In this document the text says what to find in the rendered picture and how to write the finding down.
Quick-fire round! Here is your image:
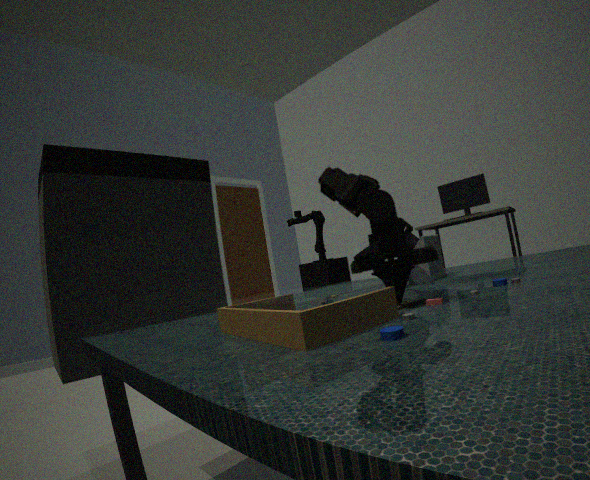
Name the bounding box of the tan open wooden box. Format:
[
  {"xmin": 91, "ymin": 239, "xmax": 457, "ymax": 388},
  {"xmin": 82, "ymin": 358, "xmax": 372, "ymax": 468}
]
[{"xmin": 216, "ymin": 280, "xmax": 400, "ymax": 352}]

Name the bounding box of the tan strip with green stripes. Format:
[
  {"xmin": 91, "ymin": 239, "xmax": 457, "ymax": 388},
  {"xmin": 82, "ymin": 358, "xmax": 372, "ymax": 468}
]
[{"xmin": 397, "ymin": 301, "xmax": 416, "ymax": 311}]

